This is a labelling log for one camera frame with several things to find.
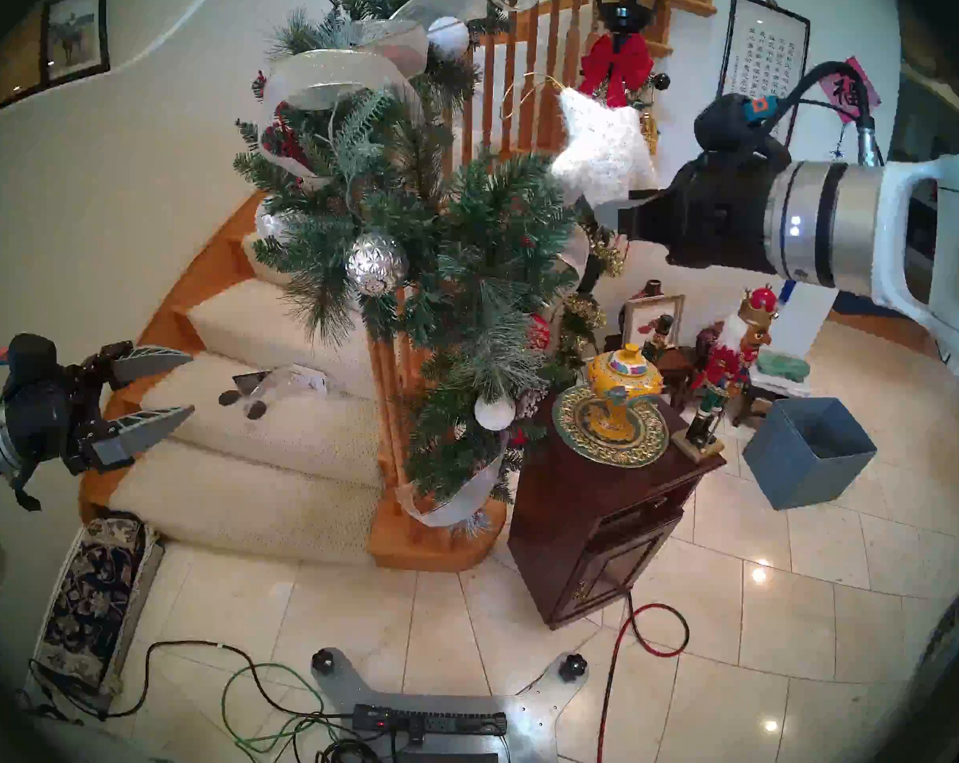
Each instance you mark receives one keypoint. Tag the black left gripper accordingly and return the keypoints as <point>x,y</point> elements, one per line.
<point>46,420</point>

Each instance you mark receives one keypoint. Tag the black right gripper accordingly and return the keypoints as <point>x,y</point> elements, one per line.
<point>710,213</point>

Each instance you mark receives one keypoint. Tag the white glitter star ornament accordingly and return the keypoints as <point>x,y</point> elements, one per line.
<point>607,149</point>

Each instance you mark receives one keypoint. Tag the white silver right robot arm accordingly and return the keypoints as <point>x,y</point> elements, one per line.
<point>885,229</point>

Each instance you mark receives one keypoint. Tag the gold bell ornament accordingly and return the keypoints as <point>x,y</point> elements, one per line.
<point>650,129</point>

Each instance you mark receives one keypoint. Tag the red ball ornament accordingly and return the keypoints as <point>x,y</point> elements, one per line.
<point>539,332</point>

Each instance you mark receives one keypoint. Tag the clear silver ball ornament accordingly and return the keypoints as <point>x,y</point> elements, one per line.
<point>271,225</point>

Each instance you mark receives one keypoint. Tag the white glitter ball ornament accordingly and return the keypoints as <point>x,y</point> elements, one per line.
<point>495,412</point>

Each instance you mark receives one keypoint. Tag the silver faceted ball ornament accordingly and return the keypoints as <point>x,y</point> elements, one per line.
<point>376,265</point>

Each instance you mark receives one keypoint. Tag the large white ball ornament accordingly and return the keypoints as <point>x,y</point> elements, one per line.
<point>448,38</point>

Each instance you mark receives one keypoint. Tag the dark red vase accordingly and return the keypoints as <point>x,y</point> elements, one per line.
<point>650,287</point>

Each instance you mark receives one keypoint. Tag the small black-hat nutcracker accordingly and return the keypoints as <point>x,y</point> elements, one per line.
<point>661,336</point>

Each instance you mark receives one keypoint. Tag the green pine garland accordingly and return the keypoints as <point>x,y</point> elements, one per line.
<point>479,245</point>

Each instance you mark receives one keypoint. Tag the clear safety glasses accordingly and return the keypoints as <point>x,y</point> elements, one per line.
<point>289,380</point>

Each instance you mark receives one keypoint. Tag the red velvet bow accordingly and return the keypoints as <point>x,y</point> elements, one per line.
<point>619,62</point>

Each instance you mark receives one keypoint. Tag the dark red cloisonne jar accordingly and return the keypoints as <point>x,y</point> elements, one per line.
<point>708,342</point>

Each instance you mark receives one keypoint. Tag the carpeted wooden staircase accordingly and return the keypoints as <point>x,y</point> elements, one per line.
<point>289,332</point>

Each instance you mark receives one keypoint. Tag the yellow porcelain lidded jar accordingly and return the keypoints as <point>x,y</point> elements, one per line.
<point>624,380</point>

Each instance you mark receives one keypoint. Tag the tall red crowned nutcracker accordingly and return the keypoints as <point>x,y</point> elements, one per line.
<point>726,368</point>

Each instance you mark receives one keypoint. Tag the silver frosted pine cone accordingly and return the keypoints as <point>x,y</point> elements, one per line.
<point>531,401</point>

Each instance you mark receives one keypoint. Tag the folded patterned rug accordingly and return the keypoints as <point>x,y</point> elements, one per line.
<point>90,598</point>

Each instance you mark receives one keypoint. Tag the green gold round plate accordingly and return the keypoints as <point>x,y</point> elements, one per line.
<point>576,424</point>

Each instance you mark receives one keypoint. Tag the green jade carving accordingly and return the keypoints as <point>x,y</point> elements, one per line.
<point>783,366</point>

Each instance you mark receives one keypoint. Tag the framed calligraphy scroll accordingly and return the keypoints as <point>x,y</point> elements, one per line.
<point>766,46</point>

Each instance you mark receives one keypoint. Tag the blue grey square bin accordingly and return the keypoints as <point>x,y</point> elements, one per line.
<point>797,459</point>

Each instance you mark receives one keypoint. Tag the sheer white gold-edged ribbon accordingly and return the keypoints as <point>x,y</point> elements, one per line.
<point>328,74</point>

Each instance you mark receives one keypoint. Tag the dark wood cabinet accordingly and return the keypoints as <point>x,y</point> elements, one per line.
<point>575,531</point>

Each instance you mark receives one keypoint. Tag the framed horse photo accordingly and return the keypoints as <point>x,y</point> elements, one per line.
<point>74,34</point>

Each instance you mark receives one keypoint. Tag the black power strip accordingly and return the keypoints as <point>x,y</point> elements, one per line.
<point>440,722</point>

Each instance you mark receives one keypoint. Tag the small white picture frame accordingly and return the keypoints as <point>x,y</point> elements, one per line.
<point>650,320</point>

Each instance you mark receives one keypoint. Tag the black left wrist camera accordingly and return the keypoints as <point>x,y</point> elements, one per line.
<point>30,356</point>

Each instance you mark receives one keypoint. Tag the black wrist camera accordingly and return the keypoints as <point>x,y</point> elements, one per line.
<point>730,125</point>
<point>30,356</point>

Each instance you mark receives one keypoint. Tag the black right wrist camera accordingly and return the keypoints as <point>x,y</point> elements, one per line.
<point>730,125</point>

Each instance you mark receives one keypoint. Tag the black base plate knob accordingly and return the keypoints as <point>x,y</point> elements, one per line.
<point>323,661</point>
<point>573,666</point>

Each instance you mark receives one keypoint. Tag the dark wooden picture frame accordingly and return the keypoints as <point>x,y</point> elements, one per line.
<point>14,62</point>

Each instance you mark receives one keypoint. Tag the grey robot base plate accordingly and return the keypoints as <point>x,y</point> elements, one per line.
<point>535,714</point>

